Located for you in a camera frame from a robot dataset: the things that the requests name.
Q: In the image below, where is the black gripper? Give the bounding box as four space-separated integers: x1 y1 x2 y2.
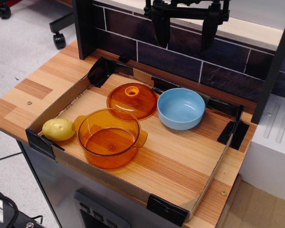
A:
144 0 230 52

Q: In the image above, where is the orange transparent pot lid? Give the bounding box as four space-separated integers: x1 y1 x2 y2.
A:
106 83 158 120

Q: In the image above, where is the orange transparent pot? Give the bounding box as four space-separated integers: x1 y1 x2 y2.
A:
72 108 148 170

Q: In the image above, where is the light blue bowl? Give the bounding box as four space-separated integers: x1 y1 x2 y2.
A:
157 88 205 130

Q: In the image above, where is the cardboard fence with black tape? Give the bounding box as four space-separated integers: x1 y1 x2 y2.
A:
23 57 255 228

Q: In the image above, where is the black office chair base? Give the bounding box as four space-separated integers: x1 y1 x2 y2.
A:
49 12 75 49

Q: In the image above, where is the yellow toy potato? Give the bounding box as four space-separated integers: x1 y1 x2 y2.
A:
42 118 75 142

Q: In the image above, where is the white toy sink unit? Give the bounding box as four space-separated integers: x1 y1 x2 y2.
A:
239 95 285 200

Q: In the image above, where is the black caster wheel top left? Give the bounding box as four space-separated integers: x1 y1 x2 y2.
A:
0 0 11 19

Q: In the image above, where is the grey toy oven front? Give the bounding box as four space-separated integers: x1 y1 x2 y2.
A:
74 191 131 228

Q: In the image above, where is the black right shelf post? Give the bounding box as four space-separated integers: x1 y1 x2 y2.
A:
251 29 285 124

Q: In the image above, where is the black shelf post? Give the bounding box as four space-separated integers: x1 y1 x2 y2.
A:
72 0 97 60
251 29 285 124

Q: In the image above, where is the black left shelf post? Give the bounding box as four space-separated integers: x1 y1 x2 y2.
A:
72 0 97 60

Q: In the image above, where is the black cable bottom left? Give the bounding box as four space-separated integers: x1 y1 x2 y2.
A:
0 186 44 228

